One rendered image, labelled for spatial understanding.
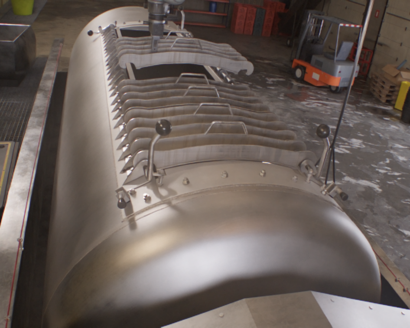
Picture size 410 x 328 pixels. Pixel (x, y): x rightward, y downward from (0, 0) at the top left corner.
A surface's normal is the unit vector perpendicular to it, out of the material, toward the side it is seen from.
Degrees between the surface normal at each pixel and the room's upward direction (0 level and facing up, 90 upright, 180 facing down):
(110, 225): 40
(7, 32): 90
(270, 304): 0
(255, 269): 67
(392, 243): 0
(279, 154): 90
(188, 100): 90
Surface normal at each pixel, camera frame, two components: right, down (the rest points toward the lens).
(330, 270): 0.45, 0.15
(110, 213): -0.47, -0.69
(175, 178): -0.18, -0.82
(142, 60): 0.25, 0.50
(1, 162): 0.13, -0.87
